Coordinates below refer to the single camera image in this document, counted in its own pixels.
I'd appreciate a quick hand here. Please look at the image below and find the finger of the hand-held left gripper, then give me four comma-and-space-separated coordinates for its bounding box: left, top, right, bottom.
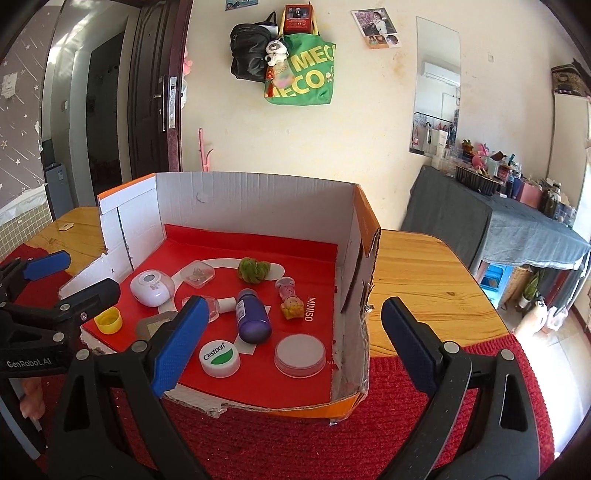
0, 250, 72, 301
44, 277, 122, 333

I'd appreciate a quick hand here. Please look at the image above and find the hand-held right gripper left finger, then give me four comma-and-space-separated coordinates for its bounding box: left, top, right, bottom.
46, 295, 211, 480

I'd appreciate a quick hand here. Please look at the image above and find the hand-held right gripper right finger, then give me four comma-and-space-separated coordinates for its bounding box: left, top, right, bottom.
381, 296, 541, 480

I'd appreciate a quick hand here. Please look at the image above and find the yellow bottle cap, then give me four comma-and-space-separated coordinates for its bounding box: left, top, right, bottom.
95, 308, 124, 334

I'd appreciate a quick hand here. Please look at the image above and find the grey-brown square case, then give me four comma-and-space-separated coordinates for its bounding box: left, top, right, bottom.
136, 311, 178, 342

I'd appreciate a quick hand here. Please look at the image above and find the white and green cap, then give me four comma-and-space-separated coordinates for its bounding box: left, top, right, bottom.
199, 340, 241, 377

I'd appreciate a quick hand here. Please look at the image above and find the small clear bottle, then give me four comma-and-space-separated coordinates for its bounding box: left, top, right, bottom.
205, 296, 237, 321

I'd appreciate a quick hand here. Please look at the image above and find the lilac round case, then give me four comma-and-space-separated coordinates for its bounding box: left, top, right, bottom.
130, 269, 176, 306

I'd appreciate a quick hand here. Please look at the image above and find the clear plastic box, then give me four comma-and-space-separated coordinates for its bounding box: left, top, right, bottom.
181, 261, 215, 288

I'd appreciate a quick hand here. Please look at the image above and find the purple bottle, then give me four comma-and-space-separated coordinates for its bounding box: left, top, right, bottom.
235, 288, 272, 343

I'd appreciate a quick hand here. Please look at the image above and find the green fuzzy plush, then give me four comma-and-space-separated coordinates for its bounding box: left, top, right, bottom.
238, 257, 273, 283

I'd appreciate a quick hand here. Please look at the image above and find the white round lid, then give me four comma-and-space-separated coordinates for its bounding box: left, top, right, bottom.
274, 335, 326, 378

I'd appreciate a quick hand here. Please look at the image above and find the small cartoon figurine toy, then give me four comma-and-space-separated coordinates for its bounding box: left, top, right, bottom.
276, 276, 304, 320

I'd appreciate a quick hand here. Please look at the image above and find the orange cardboard box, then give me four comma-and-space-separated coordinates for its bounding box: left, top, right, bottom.
59, 171, 383, 423

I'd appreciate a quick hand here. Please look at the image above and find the person's left hand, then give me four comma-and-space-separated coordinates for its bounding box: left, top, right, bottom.
20, 377, 46, 419

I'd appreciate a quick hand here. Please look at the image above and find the white floor appliance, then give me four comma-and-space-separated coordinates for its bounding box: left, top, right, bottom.
44, 164, 75, 217

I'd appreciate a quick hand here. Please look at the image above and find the blue plastic stool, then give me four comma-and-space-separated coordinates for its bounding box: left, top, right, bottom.
480, 264, 513, 301

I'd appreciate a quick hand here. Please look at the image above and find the potted green plant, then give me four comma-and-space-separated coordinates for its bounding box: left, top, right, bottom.
517, 272, 541, 308

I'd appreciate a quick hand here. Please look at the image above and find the red knitted mat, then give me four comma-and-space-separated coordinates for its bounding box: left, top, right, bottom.
0, 244, 555, 480

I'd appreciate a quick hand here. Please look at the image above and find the table with blue cloth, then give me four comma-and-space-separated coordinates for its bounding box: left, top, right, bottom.
402, 165, 591, 296

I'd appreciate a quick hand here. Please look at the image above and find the dark woven basket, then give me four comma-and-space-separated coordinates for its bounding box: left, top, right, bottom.
455, 165, 502, 195

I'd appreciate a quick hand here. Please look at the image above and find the pink shoehorn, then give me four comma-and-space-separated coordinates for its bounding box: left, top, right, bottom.
198, 128, 214, 172

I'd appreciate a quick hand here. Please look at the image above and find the cluttered side table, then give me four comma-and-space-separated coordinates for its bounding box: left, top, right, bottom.
429, 138, 578, 227

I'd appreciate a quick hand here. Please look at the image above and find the dark brown door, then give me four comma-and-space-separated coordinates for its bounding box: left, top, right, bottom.
129, 0, 190, 176

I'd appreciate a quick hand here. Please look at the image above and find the green tote bag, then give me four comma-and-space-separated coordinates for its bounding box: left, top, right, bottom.
265, 34, 337, 106

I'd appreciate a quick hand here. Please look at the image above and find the black backpack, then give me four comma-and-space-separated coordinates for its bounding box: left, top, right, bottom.
230, 22, 278, 83

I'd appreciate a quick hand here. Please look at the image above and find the white plush dog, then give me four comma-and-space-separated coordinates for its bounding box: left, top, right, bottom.
264, 39, 291, 68

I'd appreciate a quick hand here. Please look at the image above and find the patterned bag on wardrobe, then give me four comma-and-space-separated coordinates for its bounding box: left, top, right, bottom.
551, 60, 591, 97

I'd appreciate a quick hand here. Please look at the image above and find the wall mirror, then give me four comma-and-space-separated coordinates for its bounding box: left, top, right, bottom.
409, 17, 461, 158

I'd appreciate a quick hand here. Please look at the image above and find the wall photo poster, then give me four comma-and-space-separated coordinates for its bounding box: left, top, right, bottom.
352, 9, 402, 49

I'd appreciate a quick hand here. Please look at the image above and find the red bag with yellow handles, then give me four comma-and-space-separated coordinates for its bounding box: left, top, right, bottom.
283, 4, 319, 35

